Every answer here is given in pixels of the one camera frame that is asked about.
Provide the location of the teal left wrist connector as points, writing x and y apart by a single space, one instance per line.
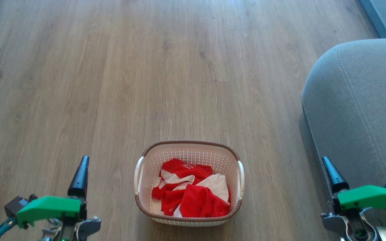
2 229

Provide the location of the red and white garment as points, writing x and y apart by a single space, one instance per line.
196 197

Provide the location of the dark left wrist camera box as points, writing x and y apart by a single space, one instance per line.
13 206

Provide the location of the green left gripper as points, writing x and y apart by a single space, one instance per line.
49 207

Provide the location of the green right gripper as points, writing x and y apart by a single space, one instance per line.
370 199

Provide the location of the white plastic laundry basket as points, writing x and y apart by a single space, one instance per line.
193 152

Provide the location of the grey fabric sofa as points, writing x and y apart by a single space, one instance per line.
364 100

